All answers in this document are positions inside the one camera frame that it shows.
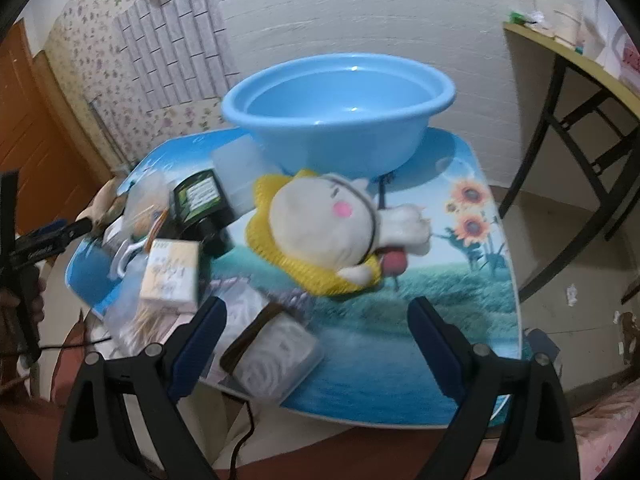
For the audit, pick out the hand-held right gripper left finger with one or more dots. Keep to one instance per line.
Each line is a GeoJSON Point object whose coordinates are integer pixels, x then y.
{"type": "Point", "coordinates": [200, 345]}

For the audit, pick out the white plush toy yellow hood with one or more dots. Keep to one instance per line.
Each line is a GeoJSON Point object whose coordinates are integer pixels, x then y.
{"type": "Point", "coordinates": [320, 230]}

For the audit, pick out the clear plastic bag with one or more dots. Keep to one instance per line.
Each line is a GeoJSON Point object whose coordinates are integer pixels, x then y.
{"type": "Point", "coordinates": [145, 205]}

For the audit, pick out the clear plastic box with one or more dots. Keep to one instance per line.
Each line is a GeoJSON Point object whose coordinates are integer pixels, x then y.
{"type": "Point", "coordinates": [240, 170]}

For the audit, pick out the brown wooden door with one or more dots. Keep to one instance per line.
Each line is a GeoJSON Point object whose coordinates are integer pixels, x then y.
{"type": "Point", "coordinates": [35, 140]}

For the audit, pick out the small beige carton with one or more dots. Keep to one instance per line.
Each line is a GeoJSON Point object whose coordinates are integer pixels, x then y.
{"type": "Point", "coordinates": [170, 272]}

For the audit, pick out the bag of toothpicks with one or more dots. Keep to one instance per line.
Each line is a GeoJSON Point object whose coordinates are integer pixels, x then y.
{"type": "Point", "coordinates": [145, 322]}

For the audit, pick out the blue plastic basin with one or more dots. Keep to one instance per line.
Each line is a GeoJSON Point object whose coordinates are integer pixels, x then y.
{"type": "Point", "coordinates": [340, 110]}

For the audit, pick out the brown plush bear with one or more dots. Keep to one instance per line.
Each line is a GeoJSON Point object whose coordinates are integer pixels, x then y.
{"type": "Point", "coordinates": [106, 205]}

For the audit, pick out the person's left hand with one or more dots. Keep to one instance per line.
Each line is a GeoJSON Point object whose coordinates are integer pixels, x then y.
{"type": "Point", "coordinates": [7, 310]}

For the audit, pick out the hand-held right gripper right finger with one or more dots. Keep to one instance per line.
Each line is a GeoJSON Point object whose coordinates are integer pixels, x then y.
{"type": "Point", "coordinates": [434, 347]}

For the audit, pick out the black bottle green label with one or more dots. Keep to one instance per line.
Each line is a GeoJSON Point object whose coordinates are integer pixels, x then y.
{"type": "Point", "coordinates": [200, 205]}

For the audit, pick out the clear cotton pad container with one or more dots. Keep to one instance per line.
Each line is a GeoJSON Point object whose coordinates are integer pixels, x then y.
{"type": "Point", "coordinates": [275, 355]}

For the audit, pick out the green small box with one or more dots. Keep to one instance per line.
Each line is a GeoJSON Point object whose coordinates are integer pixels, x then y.
{"type": "Point", "coordinates": [516, 18]}

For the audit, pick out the yellow top black leg desk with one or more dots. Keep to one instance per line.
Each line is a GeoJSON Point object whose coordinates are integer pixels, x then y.
{"type": "Point", "coordinates": [565, 90]}

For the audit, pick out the white plastic hook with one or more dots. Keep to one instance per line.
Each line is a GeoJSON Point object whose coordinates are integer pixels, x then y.
{"type": "Point", "coordinates": [125, 257]}

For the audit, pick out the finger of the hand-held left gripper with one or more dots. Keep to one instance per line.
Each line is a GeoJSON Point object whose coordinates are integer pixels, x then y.
{"type": "Point", "coordinates": [50, 234]}

